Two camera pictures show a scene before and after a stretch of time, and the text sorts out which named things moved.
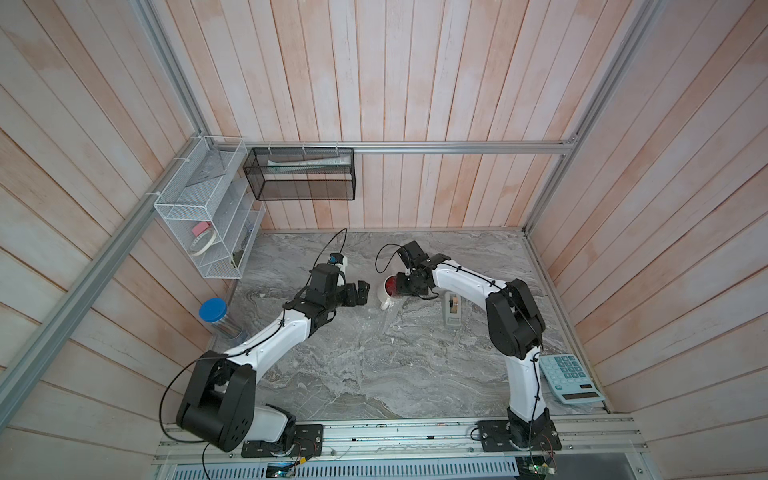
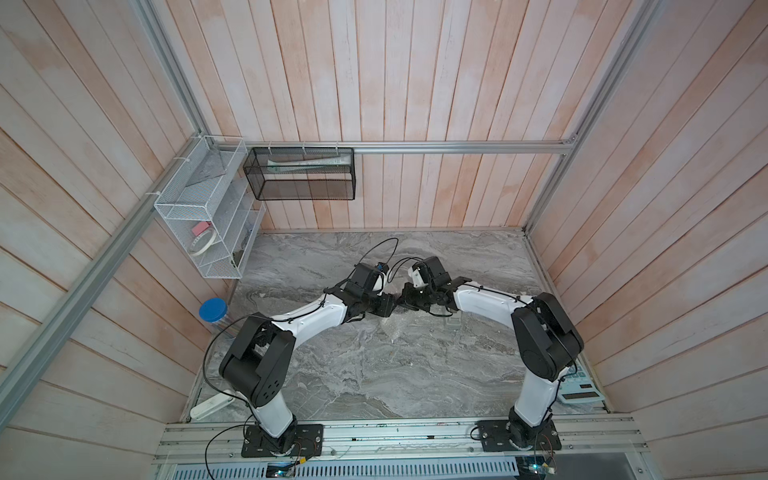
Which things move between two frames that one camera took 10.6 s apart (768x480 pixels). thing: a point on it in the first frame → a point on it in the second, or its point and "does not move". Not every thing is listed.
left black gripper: [352, 300] → [385, 309]
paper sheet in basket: [288, 165] does not move
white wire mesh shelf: [210, 208] does not move
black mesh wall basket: [301, 173] does not move
